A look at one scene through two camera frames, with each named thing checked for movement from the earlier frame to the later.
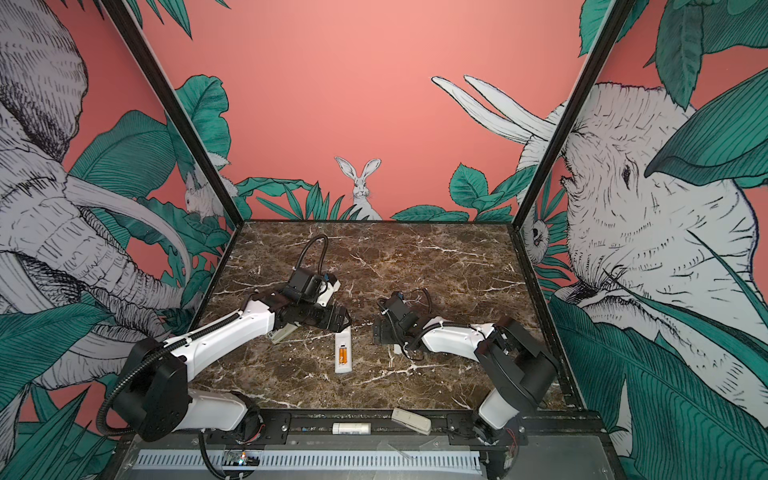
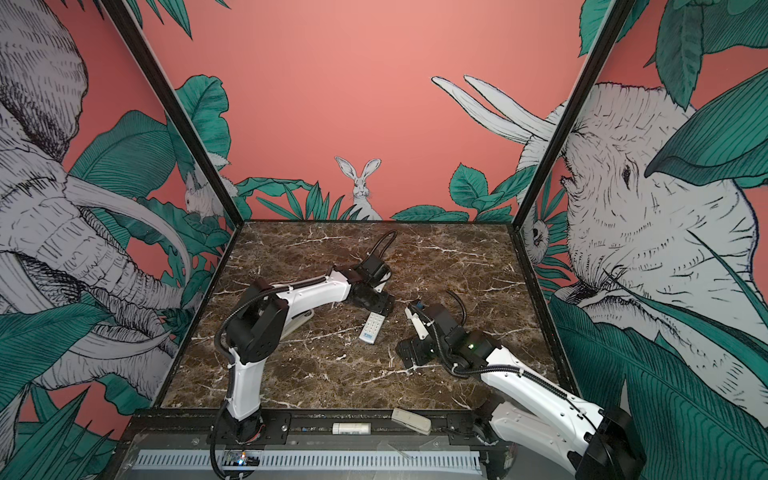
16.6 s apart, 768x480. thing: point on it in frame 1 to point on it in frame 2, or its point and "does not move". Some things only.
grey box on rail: (412, 421) does not move
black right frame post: (618, 18) does not move
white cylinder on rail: (351, 428) does not move
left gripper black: (339, 324) to (385, 306)
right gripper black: (384, 326) to (416, 344)
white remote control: (343, 351) to (371, 328)
